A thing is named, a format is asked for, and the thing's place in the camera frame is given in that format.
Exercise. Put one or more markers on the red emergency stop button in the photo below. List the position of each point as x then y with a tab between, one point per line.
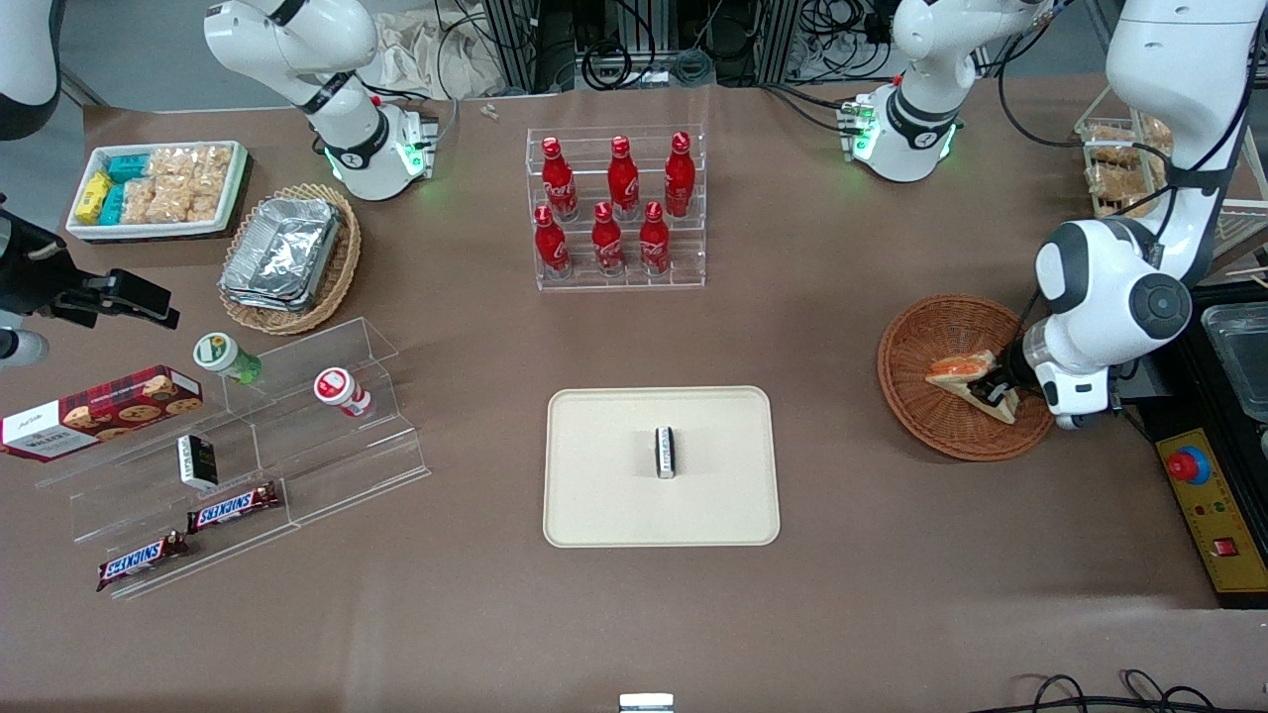
1188	465

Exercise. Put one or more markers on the round brown wicker basket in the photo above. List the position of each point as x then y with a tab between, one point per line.
941	426

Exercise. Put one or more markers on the yellow snack packet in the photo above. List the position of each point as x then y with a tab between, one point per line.
92	198

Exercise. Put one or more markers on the small black white box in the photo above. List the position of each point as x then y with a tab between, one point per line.
665	454

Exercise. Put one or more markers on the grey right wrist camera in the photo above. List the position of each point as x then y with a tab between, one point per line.
20	349

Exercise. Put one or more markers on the oval tan wicker basket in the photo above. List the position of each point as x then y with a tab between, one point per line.
342	267

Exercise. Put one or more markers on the clear acrylic stepped shelf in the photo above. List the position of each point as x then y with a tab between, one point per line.
347	465

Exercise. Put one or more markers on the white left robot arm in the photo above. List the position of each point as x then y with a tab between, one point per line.
1109	287

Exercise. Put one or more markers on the white rectangular snack tray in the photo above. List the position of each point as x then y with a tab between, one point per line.
149	231

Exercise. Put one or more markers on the crumpled white cloth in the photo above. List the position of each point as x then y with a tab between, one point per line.
416	59

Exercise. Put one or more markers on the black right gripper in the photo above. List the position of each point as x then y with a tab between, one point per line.
30	279

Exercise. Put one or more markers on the small silver block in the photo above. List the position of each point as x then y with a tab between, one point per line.
646	703

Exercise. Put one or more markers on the teal snack packet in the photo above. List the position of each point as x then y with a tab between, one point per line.
127	167
112	205

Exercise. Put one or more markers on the red cola bottle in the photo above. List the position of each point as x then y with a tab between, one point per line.
558	183
654	243
606	243
622	178
551	246
680	176

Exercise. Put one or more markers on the red tartan cookie box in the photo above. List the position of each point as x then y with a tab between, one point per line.
99	411

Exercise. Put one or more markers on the black yellow control box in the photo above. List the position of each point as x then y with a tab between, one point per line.
1228	515

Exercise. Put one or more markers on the clear rice cracker packet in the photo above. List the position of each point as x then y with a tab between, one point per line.
149	203
206	198
183	160

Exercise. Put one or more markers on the stacked aluminium foil trays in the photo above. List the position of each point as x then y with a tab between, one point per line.
282	253

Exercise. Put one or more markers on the clear fried snack packet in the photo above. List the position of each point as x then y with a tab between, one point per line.
1157	134
1114	178
1111	133

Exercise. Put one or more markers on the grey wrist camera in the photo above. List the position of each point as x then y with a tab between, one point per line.
1070	422
20	349

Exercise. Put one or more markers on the green lidded small bottle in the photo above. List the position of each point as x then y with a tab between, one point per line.
218	354

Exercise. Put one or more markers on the beige rectangular tray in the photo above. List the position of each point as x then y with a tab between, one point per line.
604	495

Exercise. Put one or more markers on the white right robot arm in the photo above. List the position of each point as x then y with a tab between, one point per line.
297	40

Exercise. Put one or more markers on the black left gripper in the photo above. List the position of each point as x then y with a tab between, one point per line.
1009	373

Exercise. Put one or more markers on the small black gum box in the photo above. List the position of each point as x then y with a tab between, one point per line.
196	461

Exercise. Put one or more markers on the clear plastic container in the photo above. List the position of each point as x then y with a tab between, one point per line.
1238	356

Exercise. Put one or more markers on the triangular sandwich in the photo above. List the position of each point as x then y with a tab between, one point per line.
953	371

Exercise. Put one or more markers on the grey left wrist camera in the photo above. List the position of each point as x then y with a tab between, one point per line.
1070	422

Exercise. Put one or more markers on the brown Snickers bar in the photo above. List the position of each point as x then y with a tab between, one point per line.
139	561
233	508

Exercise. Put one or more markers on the red lidded small bottle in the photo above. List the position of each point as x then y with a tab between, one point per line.
337	388

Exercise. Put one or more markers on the clear acrylic bottle rack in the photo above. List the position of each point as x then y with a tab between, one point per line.
684	267

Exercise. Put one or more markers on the aluminium frame rack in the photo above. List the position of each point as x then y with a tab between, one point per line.
515	40

